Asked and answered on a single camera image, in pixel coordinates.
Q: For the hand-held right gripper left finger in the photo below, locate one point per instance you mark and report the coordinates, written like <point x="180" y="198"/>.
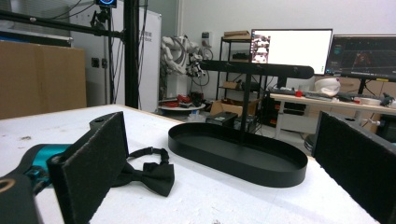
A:
<point x="90" y="168"/>

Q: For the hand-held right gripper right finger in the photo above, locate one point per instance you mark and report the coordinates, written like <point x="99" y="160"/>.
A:
<point x="358" y="161"/>

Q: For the black bow tie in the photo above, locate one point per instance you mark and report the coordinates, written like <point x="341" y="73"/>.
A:
<point x="155" y="177"/>

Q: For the wooden desk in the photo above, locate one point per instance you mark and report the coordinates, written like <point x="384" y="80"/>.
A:
<point x="323" y="104"/>

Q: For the white helmet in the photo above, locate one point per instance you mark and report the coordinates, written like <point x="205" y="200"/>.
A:
<point x="327" y="86"/>

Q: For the small red object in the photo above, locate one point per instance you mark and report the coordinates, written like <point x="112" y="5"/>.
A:
<point x="299" y="93"/>

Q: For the brown cardboard panel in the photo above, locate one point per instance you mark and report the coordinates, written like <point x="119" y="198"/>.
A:
<point x="40" y="77"/>

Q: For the dark screen monitor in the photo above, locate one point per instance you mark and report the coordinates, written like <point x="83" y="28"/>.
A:
<point x="364" y="56"/>

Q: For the round white table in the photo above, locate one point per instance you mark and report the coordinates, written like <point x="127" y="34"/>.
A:
<point x="182" y="107"/>

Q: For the black metal stand pole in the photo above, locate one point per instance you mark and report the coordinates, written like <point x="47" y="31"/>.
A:
<point x="131" y="56"/>

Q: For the black oval tray stand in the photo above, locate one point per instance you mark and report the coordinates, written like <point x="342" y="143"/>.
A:
<point x="236" y="155"/>

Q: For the white board panel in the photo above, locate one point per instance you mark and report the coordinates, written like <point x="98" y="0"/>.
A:
<point x="151" y="62"/>

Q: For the white screen monitor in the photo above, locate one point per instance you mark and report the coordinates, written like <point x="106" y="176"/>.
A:
<point x="299" y="51"/>

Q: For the open cardboard box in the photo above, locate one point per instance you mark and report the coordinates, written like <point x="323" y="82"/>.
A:
<point x="230" y="107"/>

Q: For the black box device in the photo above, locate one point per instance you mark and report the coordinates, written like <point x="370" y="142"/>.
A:
<point x="222" y="118"/>

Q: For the black metal crossbar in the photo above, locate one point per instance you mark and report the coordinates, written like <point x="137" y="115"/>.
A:
<point x="56" y="24"/>

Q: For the black shelf rack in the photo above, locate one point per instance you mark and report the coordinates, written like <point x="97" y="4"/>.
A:
<point x="222" y="62"/>

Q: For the flat cardboard box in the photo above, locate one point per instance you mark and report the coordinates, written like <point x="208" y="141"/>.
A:
<point x="237" y="34"/>

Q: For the camera on stand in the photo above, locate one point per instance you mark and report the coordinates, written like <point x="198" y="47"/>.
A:
<point x="106" y="3"/>

